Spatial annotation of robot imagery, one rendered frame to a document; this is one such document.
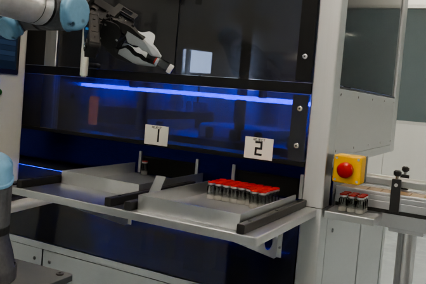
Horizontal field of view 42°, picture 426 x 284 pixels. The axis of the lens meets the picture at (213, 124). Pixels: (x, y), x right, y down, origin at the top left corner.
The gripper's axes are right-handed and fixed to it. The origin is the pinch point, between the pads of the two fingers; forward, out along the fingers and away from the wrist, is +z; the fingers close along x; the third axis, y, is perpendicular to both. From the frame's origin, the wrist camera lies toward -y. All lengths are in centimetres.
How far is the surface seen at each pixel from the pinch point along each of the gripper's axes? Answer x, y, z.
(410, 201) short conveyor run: 8, 17, 75
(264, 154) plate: 20.3, 17.4, 36.7
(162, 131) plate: 38.5, 23.8, 8.9
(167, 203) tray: 18.5, -18.1, 19.9
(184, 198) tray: 31.4, -1.9, 23.8
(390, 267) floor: 194, 199, 196
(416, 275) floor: 181, 192, 208
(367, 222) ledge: 12, 6, 66
